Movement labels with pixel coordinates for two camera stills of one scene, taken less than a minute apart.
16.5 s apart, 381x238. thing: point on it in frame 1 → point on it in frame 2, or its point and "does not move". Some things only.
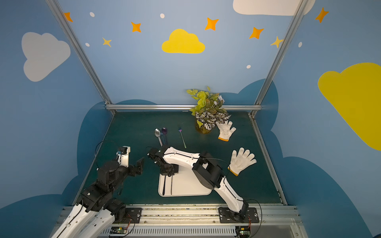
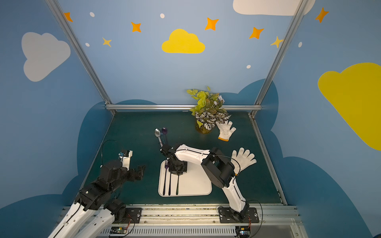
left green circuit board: x=118 y=230 does not move
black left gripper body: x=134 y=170 → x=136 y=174
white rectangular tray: x=182 y=184 does not move
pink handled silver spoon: x=157 y=133 does not move
